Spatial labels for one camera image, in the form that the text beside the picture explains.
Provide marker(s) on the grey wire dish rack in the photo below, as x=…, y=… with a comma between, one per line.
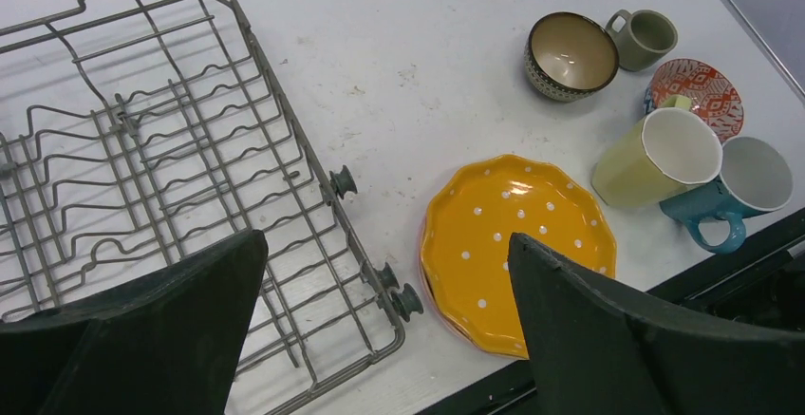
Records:
x=135, y=133

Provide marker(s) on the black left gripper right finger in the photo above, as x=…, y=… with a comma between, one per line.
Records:
x=598, y=346

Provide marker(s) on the dark patterned cream bowl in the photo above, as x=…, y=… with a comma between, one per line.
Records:
x=569, y=57

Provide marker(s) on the black table frame rail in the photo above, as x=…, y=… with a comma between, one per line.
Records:
x=759, y=284

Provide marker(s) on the pale yellow mug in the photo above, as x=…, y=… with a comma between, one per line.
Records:
x=668, y=152

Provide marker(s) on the orange patterned small bowl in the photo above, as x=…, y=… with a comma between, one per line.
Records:
x=713, y=97

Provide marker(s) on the pink plate under yellow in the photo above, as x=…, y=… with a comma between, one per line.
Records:
x=434, y=311

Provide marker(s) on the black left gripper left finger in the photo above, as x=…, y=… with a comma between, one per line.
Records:
x=167, y=342

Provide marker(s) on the blue mug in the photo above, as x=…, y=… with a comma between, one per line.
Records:
x=754, y=180

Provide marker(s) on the small grey-green mug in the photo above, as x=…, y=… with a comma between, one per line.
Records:
x=641, y=37

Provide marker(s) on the yellow polka dot plate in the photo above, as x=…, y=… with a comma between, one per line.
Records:
x=465, y=242

